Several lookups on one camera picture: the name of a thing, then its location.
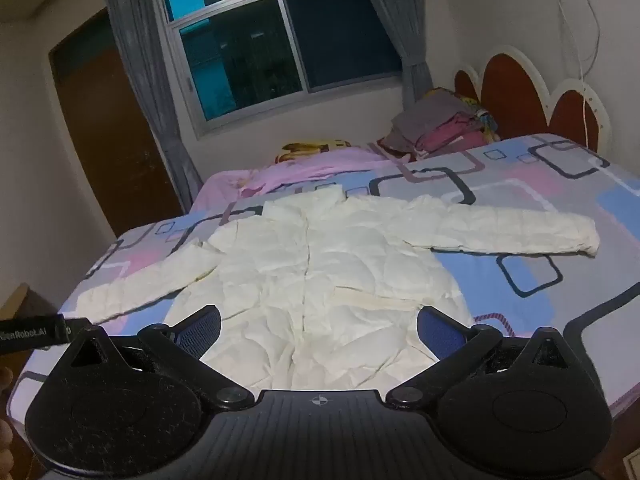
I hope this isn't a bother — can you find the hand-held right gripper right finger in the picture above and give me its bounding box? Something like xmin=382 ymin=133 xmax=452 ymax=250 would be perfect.
xmin=386 ymin=305 xmax=577 ymax=409

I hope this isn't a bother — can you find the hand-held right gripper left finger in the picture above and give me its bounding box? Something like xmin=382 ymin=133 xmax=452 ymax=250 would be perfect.
xmin=65 ymin=304 xmax=255 ymax=411

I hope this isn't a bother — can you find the white puffer jacket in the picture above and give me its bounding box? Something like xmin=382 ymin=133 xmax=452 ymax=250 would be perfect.
xmin=75 ymin=183 xmax=601 ymax=391

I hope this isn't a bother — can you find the pile of folded clothes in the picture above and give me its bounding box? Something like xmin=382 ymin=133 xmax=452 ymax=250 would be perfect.
xmin=377 ymin=87 xmax=501 ymax=159

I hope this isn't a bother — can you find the person's left hand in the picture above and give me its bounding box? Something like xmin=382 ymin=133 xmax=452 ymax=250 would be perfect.
xmin=0 ymin=366 xmax=15 ymax=461

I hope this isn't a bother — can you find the bed with patterned sheet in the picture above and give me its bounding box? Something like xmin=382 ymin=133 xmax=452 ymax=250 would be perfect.
xmin=10 ymin=132 xmax=640 ymax=428

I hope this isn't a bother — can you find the brown wooden door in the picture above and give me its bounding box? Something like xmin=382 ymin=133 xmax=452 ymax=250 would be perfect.
xmin=47 ymin=7 xmax=187 ymax=239

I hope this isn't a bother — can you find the pink blanket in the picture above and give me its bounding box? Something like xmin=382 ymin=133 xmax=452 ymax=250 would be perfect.
xmin=192 ymin=144 xmax=416 ymax=211

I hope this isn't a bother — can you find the yellow printed pillow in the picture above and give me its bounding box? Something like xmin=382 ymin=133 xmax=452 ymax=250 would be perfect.
xmin=275 ymin=138 xmax=354 ymax=164

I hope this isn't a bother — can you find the brown and white headboard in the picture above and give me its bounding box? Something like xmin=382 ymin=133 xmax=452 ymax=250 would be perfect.
xmin=454 ymin=45 xmax=614 ymax=154

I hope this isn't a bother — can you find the grey curtain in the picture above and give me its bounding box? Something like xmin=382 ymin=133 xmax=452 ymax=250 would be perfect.
xmin=100 ymin=0 xmax=204 ymax=212
xmin=352 ymin=0 xmax=436 ymax=111

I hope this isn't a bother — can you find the white framed window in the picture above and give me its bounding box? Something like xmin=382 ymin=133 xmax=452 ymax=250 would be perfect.
xmin=152 ymin=0 xmax=407 ymax=139

